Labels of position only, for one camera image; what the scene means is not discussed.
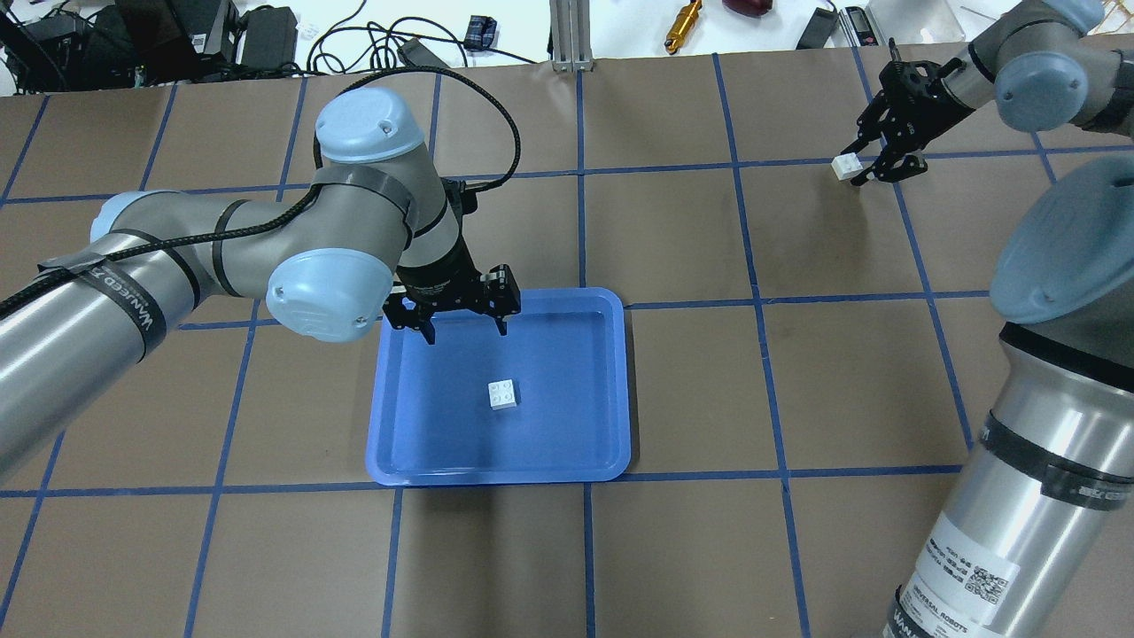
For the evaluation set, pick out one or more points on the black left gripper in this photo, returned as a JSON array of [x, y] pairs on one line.
[[446, 277]]

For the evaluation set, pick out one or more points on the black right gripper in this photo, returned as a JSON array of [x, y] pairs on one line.
[[923, 96]]

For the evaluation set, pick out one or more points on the white block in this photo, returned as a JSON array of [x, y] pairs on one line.
[[846, 166], [502, 394]]

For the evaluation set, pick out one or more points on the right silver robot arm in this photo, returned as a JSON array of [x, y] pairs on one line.
[[1053, 459]]

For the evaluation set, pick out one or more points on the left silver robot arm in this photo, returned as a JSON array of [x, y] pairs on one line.
[[379, 235]]

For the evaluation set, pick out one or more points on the blue plastic tray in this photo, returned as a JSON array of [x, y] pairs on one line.
[[546, 402]]

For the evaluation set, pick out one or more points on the clear plastic lidded box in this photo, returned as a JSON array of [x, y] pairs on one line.
[[914, 22]]

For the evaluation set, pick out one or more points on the black power adapter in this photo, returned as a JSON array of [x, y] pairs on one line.
[[818, 29]]

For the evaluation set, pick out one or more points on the small blue black device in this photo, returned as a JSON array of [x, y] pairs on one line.
[[481, 33]]

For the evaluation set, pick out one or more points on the aluminium frame post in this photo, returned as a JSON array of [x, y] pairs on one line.
[[570, 36]]

